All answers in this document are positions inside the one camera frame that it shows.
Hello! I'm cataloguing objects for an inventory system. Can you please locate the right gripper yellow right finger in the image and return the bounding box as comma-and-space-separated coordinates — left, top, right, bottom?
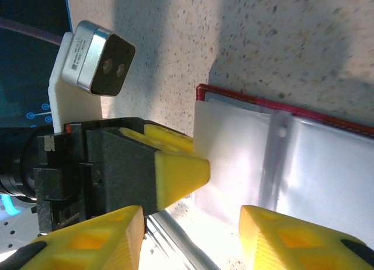
238, 205, 374, 270

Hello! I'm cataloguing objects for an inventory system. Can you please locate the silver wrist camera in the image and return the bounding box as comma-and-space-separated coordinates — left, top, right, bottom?
47, 19, 137, 134

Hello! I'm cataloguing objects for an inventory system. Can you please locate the red leather card holder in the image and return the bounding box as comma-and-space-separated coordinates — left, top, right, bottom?
193, 83, 374, 244

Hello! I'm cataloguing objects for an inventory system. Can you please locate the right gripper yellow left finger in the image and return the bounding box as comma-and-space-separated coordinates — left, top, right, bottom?
0, 205, 146, 270

